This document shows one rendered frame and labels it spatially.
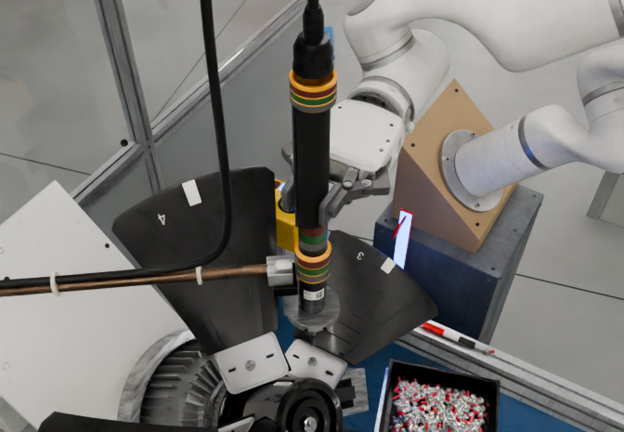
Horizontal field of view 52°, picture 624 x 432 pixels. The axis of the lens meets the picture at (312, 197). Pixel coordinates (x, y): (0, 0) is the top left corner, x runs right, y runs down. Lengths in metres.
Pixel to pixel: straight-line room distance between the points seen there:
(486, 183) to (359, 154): 0.71
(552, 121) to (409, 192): 0.34
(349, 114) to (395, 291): 0.41
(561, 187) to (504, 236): 1.59
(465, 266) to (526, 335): 1.10
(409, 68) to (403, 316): 0.43
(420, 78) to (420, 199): 0.63
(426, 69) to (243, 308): 0.39
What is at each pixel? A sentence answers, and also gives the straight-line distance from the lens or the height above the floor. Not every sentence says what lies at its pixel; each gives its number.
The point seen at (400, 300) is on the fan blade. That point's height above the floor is 1.16.
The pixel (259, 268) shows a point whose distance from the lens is 0.77.
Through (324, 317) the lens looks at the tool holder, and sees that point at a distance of 0.83.
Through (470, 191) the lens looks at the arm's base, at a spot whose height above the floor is 1.04.
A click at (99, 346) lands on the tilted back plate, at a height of 1.19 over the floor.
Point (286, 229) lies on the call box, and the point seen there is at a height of 1.05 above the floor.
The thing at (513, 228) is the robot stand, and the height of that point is 0.93.
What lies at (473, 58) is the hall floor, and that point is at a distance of 3.79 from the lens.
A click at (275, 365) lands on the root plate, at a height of 1.25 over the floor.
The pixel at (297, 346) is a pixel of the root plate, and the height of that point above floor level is 1.18.
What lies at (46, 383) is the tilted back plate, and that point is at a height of 1.21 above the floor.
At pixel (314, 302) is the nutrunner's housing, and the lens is 0.81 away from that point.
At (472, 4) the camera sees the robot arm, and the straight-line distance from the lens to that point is 0.79.
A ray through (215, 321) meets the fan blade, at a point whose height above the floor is 1.30.
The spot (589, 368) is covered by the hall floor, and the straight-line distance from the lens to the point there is 2.53.
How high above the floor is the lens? 2.03
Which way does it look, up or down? 46 degrees down
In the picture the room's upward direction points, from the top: straight up
